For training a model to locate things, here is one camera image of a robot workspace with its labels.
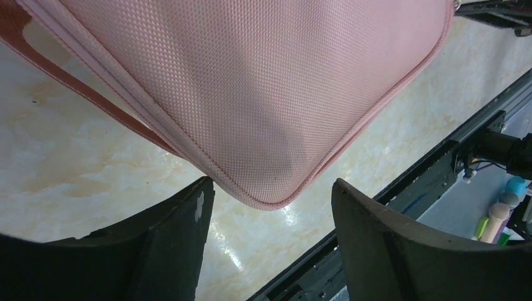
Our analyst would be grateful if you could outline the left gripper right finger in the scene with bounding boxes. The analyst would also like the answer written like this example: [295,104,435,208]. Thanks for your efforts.
[331,179,531,300]

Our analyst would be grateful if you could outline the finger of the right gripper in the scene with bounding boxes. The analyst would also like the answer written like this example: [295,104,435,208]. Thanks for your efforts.
[455,0,531,38]

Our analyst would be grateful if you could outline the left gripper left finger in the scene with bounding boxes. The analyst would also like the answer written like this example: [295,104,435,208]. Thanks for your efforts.
[1,177,215,300]

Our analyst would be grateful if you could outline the pink medicine kit case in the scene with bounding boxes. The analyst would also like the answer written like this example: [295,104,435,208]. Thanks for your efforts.
[1,1,455,211]

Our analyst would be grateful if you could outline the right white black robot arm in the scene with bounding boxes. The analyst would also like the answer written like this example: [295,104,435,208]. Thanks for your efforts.
[455,1,531,180]

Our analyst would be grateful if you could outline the beige foam microphone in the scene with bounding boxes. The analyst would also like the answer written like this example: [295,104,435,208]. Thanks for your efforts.
[479,203,510,243]

